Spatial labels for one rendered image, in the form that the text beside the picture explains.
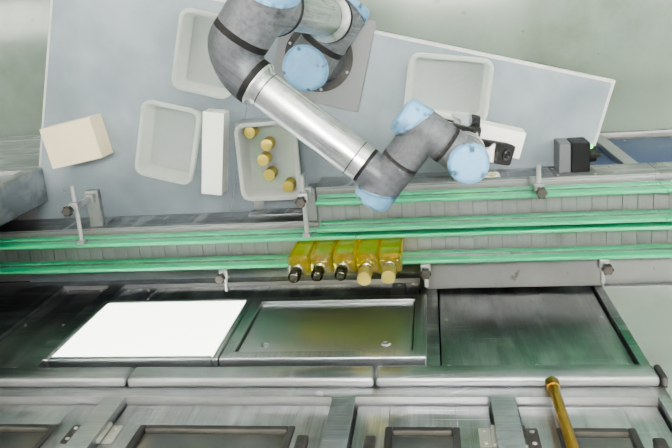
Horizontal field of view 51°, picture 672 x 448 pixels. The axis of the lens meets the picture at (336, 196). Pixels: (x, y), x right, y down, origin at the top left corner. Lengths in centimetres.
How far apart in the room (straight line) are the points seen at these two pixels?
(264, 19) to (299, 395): 76
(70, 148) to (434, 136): 121
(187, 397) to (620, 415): 87
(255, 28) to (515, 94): 88
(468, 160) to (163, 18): 110
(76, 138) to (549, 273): 138
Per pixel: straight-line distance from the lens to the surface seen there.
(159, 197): 217
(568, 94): 200
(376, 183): 132
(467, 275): 196
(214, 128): 200
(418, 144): 129
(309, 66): 173
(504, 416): 143
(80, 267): 212
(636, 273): 203
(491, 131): 162
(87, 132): 213
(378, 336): 167
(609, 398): 152
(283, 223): 195
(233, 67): 135
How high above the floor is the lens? 270
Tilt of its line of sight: 73 degrees down
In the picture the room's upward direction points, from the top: 155 degrees counter-clockwise
